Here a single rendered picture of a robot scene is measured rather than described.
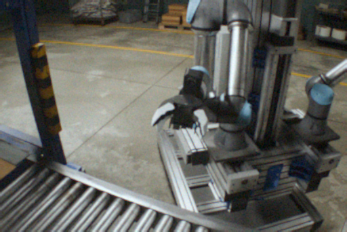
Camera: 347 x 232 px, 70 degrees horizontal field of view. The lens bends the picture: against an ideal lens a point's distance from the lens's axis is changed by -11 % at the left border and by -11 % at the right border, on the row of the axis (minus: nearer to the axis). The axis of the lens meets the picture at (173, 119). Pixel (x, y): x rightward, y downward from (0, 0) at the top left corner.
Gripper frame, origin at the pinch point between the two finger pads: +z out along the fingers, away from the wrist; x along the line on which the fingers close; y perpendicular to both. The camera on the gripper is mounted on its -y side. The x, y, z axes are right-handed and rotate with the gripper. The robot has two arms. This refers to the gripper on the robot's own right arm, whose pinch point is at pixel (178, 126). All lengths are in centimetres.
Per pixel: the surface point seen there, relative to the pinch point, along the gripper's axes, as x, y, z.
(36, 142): 84, 64, -48
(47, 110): 68, 36, -42
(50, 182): 51, 50, -14
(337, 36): -264, 69, -596
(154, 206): 5.8, 44.6, -12.6
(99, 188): 29, 47, -16
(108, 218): 20, 46, -3
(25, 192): 58, 51, -6
